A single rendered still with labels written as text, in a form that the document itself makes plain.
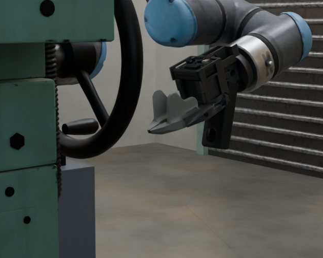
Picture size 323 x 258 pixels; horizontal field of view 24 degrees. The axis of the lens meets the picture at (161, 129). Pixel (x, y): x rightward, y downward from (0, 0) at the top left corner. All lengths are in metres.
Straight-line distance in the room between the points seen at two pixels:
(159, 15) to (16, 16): 0.66
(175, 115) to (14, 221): 0.46
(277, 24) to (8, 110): 0.69
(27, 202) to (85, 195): 0.84
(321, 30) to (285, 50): 2.85
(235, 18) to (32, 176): 0.68
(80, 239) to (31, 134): 0.88
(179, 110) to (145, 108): 4.08
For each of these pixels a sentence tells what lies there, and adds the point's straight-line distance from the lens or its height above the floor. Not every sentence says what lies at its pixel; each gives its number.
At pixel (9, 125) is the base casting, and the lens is 0.75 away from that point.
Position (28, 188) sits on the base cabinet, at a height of 0.69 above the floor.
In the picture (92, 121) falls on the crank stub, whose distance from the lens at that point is 1.12.
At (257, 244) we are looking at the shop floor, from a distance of 2.96.
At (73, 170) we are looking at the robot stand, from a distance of 1.59.
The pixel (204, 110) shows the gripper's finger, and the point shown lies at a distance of 1.18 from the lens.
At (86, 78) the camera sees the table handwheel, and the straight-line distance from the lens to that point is 1.03.
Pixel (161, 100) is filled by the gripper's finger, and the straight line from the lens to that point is 1.19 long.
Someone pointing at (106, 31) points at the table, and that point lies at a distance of 0.69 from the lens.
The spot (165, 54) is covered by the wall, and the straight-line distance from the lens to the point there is 5.18.
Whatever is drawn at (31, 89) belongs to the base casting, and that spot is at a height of 0.79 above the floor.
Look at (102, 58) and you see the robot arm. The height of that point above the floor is 0.77.
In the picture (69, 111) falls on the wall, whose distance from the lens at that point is 4.91.
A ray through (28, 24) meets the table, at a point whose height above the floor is 0.86.
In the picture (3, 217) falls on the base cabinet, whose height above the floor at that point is 0.66.
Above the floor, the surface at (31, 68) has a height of 0.81.
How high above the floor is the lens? 0.86
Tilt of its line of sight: 8 degrees down
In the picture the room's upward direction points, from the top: straight up
